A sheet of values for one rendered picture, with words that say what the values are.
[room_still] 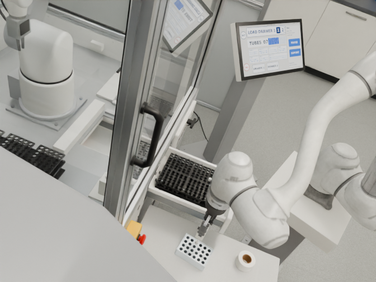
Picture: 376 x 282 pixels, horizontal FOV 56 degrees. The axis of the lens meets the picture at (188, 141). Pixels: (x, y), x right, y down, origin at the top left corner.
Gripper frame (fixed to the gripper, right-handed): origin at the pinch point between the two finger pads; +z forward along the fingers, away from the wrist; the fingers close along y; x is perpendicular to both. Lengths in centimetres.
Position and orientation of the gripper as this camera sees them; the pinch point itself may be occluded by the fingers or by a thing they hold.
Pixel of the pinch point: (202, 231)
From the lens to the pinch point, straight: 135.2
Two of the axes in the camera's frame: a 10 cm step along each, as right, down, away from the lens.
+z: -2.4, 6.9, 6.9
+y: -4.5, 5.5, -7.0
